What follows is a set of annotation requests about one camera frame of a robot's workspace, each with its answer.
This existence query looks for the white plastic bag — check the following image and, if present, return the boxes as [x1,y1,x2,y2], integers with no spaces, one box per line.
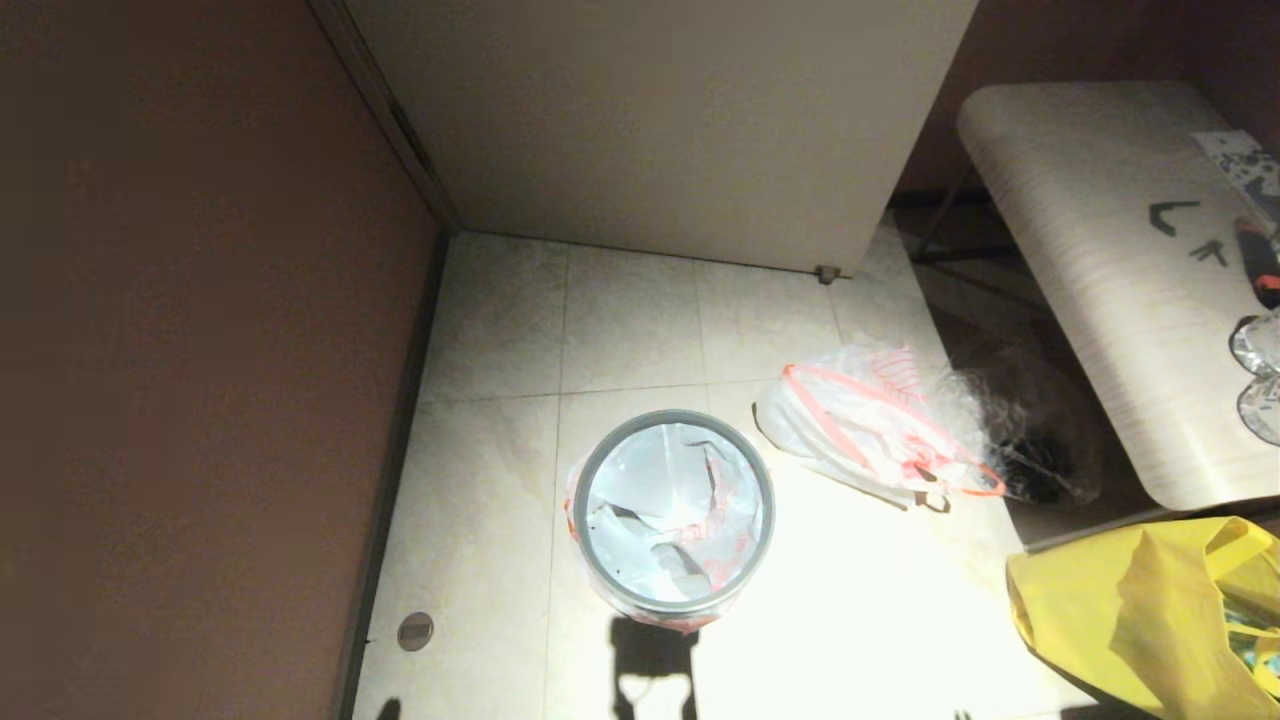
[563,418,771,633]

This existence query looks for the grey bin retaining ring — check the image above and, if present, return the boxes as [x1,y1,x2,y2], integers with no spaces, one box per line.
[570,410,776,618]

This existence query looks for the white red-drawstring used trash bag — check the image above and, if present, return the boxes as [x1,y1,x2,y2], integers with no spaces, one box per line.
[752,342,1006,511]

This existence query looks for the black round trash bin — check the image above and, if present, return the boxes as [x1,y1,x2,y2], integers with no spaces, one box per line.
[600,590,741,633]

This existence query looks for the crumpled clear plastic bag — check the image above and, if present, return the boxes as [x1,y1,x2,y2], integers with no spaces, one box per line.
[935,345,1101,506]

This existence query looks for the yellow plastic bag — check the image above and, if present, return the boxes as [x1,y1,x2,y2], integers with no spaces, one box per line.
[1006,516,1280,720]

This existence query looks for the white door panel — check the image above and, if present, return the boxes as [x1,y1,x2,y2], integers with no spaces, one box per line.
[340,0,979,277]

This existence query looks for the black L-shaped hex key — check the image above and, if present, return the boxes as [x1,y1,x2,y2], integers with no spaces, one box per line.
[1148,202,1201,238]

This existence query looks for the clear glass items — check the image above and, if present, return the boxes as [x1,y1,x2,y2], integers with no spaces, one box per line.
[1236,380,1280,448]

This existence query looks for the black red screwdriver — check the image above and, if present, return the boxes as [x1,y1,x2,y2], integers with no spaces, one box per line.
[1232,218,1280,311]

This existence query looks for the black white patterned sheet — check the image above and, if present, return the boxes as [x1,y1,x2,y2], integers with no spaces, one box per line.
[1192,130,1280,201]

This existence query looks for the green printed package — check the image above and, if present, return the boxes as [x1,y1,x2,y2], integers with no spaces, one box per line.
[1225,600,1280,701]

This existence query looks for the black metal table frame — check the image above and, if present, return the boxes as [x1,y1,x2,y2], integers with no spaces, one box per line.
[910,165,1021,301]

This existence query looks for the brown door frame strip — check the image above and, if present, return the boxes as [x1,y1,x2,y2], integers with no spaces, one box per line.
[308,0,464,234]

